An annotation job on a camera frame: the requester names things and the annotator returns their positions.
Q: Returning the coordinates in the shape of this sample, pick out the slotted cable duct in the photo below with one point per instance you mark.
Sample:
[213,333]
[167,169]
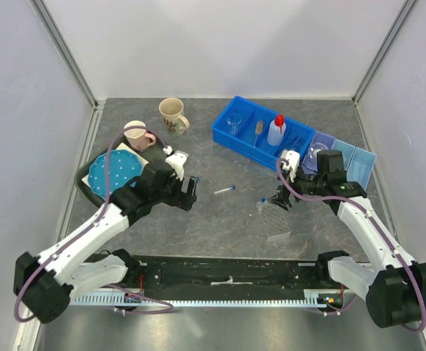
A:
[119,299]

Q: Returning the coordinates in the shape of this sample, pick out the tan bristle tube brush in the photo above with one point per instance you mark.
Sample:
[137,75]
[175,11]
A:
[259,127]

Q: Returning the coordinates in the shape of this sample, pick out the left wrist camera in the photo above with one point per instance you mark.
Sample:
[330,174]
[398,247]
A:
[176,159]

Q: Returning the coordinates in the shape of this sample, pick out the beige floral mug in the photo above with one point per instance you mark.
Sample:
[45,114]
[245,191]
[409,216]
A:
[172,112]

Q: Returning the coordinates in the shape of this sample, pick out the blue polka dot plate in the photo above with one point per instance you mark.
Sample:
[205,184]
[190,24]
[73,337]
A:
[123,166]

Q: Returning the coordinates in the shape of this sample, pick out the clear well plate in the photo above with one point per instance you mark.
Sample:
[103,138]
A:
[275,223]

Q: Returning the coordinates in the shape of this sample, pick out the light blue outer bin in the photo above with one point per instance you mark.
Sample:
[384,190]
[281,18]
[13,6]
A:
[361,166]

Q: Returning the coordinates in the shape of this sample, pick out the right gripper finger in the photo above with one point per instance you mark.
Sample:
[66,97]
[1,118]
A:
[276,199]
[287,205]

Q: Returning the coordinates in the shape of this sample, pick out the purple small bin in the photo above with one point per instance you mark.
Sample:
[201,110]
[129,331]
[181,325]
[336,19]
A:
[320,142]

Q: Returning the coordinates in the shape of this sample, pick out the white square plate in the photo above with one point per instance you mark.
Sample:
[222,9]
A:
[121,146]

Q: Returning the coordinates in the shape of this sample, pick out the light blue bin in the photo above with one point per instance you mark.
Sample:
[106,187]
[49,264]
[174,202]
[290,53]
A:
[361,166]
[347,151]

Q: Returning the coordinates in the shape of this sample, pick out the clear glass beaker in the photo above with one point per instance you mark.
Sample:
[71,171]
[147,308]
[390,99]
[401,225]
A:
[234,121]

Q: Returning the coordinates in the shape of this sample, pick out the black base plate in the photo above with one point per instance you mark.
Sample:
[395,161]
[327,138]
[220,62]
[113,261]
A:
[159,273]

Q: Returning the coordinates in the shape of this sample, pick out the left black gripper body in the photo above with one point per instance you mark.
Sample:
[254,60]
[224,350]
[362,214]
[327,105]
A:
[176,197]

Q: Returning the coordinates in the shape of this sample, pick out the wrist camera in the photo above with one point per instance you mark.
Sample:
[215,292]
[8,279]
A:
[176,159]
[290,163]

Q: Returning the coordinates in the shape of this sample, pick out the pink cream mug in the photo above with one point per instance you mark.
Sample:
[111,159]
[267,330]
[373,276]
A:
[137,136]

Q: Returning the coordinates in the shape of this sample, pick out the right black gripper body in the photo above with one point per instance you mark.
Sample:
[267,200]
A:
[305,184]

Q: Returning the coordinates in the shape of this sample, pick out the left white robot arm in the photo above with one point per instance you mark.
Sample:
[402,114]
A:
[46,283]

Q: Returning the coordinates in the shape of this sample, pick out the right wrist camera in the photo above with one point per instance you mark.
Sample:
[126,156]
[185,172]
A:
[290,163]

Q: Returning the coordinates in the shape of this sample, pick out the dark green tray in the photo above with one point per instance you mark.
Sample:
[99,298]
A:
[153,153]

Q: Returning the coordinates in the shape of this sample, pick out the blue safety glasses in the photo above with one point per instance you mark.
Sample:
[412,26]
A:
[292,144]

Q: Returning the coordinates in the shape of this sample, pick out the glass flask white stopper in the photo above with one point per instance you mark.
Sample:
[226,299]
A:
[312,153]

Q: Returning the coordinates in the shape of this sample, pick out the white red wash bottle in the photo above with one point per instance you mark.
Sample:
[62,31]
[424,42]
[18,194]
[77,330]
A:
[277,130]

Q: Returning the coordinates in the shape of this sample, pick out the blue divided storage bin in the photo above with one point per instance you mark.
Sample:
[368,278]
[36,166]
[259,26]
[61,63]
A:
[242,142]

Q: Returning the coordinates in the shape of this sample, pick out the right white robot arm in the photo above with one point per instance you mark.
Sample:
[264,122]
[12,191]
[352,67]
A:
[394,287]

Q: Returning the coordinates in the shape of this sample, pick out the light blue middle bin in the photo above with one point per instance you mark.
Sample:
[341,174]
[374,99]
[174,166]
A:
[347,151]

